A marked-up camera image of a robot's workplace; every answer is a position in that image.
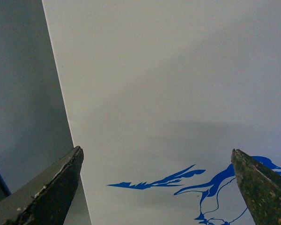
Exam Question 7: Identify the white blue chest freezer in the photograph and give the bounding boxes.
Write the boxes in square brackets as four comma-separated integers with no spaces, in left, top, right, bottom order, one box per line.
[43,0,281,225]

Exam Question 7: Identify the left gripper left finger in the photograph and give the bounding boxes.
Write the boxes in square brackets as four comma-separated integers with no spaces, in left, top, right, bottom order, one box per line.
[0,146,84,225]

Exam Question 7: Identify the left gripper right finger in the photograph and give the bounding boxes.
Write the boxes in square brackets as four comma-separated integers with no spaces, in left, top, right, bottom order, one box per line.
[231,149,281,225]

